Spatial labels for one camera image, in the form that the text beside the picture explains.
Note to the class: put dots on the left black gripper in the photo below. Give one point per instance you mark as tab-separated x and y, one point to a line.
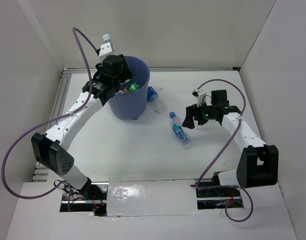
126	73

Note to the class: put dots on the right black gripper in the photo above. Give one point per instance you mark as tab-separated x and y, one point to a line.
192	111

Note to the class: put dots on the green soda bottle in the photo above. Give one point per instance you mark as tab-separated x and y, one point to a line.
132	87

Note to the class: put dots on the clear bottle blue cap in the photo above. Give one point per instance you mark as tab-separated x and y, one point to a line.
181	135

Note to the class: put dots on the clear bottle white cap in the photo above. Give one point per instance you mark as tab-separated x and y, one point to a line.
107	39

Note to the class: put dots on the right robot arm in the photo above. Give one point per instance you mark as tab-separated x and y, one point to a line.
258	163

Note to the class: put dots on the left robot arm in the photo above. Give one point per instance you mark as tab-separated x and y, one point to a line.
51	148

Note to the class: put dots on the blue plastic bin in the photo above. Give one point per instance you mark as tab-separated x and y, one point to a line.
130	106

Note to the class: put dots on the blue label bottle behind bin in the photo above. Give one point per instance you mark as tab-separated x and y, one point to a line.
154	100

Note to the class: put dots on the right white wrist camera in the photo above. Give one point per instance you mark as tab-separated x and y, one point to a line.
200	96

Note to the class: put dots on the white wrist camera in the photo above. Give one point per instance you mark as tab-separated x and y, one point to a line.
200	96
105	51

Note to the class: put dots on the back aluminium rail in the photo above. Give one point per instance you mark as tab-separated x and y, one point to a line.
166	69

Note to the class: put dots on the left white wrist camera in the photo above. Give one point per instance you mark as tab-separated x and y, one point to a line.
105	51

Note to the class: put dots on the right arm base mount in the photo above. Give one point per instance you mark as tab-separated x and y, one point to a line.
218	198

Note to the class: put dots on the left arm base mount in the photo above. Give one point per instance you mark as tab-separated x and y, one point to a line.
95	203

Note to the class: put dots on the left aluminium rail frame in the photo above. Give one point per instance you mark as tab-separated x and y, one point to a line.
40	173

